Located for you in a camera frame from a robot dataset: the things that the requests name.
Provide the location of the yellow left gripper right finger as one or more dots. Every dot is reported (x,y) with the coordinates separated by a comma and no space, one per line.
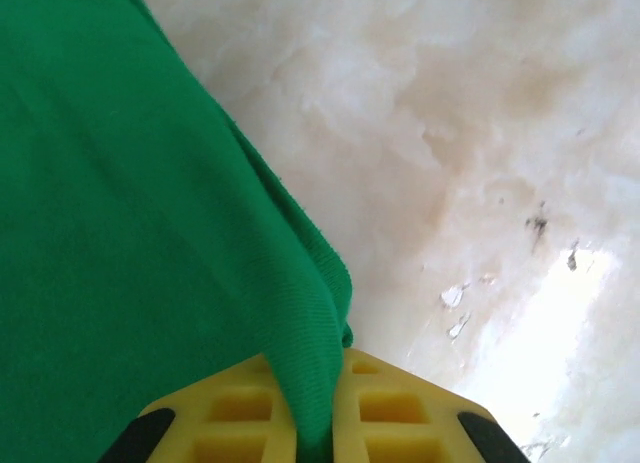
(400,433)

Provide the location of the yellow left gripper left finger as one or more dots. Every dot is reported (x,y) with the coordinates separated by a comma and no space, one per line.
(225,423)

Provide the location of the green t-shirt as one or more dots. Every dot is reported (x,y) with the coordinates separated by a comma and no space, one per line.
(125,208)

